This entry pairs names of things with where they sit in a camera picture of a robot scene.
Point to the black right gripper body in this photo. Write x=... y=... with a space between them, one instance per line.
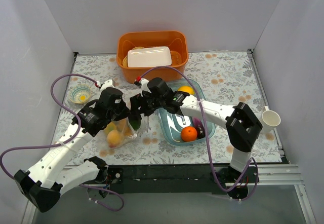
x=139 y=105

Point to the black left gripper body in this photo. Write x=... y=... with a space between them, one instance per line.
x=124 y=111

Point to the yellow peach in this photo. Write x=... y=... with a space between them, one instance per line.
x=115 y=139

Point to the clear zip top bag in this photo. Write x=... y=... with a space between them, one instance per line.
x=144 y=128

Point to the orange ginger root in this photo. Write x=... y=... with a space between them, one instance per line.
x=124 y=128

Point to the green lime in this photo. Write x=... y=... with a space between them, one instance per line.
x=135 y=124

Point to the purple eggplant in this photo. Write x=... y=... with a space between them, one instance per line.
x=198 y=125

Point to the orange tangerine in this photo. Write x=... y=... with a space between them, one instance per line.
x=189 y=134

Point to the yellow lemon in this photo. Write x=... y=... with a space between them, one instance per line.
x=187 y=89

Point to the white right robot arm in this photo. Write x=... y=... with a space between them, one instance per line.
x=242 y=125

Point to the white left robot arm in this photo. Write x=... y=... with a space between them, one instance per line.
x=45 y=182

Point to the small patterned bowl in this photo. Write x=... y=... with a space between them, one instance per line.
x=80 y=94

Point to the clear blue plastic tray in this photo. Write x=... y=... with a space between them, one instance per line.
x=172 y=125

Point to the white rectangular dish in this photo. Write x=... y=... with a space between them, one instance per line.
x=148 y=57

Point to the yellow plate in basket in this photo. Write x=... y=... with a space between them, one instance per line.
x=125 y=60

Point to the orange plastic basket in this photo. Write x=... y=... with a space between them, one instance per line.
x=175 y=40

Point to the white plastic cup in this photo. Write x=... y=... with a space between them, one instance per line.
x=269 y=120

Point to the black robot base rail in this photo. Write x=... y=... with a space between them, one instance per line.
x=188 y=178

